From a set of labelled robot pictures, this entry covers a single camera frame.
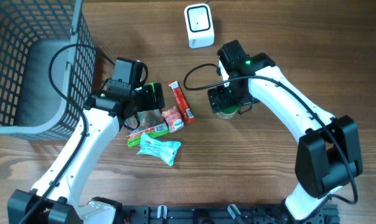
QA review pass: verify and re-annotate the green lid jar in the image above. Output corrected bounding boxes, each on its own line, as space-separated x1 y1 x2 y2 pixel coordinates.
216 106 238 119

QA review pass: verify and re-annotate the green gummy candy bag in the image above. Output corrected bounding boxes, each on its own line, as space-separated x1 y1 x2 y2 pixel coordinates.
125 109 169 147

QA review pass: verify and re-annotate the red snack stick packet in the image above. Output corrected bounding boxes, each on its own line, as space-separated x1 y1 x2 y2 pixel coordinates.
168 80 195 123

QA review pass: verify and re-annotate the small red white packet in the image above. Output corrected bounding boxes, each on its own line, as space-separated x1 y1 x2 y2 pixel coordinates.
161 106 184 133

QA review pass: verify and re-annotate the teal snack wrapper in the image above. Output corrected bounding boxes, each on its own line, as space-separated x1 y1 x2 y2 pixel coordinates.
137 133 182 166

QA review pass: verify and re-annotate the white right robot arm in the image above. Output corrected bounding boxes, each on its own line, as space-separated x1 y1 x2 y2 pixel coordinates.
207 50 363 223

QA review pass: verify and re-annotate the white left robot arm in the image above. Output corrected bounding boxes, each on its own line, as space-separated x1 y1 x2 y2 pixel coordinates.
7 80 164 223

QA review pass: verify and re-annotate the white barcode scanner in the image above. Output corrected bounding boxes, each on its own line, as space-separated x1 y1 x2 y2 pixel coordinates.
184 3 215 49

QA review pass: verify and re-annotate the grey plastic mesh basket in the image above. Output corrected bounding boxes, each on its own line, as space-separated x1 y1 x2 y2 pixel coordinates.
0 1 96 140

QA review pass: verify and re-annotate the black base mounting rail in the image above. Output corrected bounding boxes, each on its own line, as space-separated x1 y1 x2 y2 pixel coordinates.
119 203 340 224

